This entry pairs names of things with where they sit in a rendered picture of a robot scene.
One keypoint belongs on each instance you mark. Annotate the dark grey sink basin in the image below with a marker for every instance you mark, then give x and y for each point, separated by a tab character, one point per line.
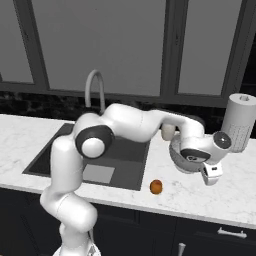
130	160

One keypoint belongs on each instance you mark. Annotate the grey curved sink faucet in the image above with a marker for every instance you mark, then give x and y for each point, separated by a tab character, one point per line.
89	83

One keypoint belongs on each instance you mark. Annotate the orange round fruit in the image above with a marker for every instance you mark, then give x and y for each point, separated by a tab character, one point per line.
156	187

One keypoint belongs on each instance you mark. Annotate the grey colander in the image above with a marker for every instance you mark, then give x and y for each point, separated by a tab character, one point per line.
176	158

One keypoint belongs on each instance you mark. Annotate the dark drawer front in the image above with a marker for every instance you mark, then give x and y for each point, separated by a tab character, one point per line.
200	231

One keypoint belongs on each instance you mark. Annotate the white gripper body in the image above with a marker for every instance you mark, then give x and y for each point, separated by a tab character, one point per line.
210	179

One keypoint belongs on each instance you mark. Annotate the pale beige rounded object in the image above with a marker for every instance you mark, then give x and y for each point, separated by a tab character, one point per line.
167	132

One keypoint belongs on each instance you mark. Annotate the dark cupboard door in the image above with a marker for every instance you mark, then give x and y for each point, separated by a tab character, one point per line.
213	250

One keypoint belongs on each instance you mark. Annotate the white paper towel roll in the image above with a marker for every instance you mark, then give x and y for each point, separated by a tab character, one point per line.
238	120

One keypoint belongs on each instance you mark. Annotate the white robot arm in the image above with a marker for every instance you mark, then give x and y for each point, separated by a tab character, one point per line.
133	123

